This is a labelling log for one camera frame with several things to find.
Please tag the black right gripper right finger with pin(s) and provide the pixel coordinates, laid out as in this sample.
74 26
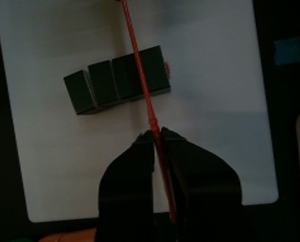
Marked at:
207 195

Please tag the blue utensil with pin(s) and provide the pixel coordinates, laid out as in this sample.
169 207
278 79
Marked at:
294 48

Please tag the orange toy carrot, green top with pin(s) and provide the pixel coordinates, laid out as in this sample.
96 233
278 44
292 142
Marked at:
72 236

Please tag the black sushi piece, red filling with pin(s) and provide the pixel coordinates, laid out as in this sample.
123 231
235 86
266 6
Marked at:
156 69

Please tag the black toy sushi piece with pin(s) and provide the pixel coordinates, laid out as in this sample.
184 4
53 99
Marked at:
104 82
125 75
78 93

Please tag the white cutting board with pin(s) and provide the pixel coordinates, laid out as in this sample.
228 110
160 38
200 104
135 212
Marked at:
50 141

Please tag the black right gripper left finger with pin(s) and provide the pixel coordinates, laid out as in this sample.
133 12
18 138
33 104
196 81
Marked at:
127 189

